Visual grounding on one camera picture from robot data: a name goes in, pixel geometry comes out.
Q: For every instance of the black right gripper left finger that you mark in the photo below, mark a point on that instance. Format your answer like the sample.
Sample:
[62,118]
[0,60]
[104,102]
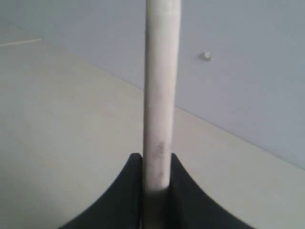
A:
[120,205]

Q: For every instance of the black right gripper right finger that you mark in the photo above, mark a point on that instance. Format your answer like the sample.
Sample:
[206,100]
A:
[191,208]

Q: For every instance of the white wooden paint brush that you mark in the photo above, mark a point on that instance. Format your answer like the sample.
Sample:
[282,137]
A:
[162,33]

